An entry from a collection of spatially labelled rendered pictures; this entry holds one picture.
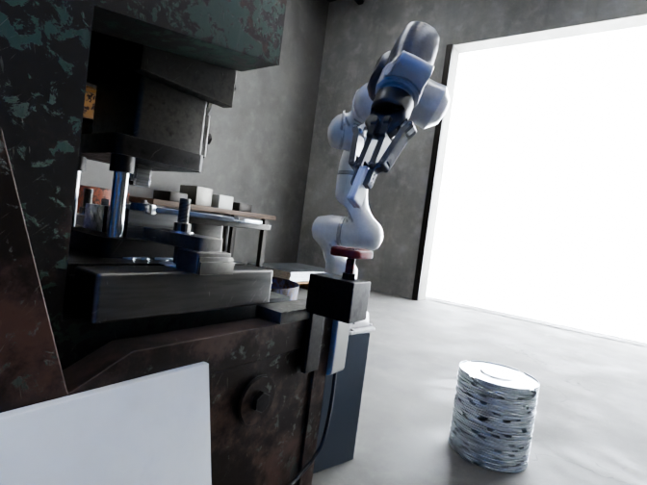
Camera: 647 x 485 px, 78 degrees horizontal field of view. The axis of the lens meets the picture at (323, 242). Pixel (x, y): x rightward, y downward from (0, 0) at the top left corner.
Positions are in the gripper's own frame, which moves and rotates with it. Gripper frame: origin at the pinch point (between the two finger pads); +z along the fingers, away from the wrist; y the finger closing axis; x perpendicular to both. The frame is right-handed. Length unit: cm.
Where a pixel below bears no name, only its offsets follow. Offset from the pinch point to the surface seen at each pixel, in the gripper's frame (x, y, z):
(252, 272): 4.8, 10.5, 20.8
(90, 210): 20.6, 38.0, 20.6
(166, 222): 14.2, 25.3, 18.2
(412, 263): -409, 175, -153
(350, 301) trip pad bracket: -5.9, -2.7, 19.0
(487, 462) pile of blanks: -123, -9, 36
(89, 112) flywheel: 22, 66, -4
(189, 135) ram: 18.6, 25.2, 2.8
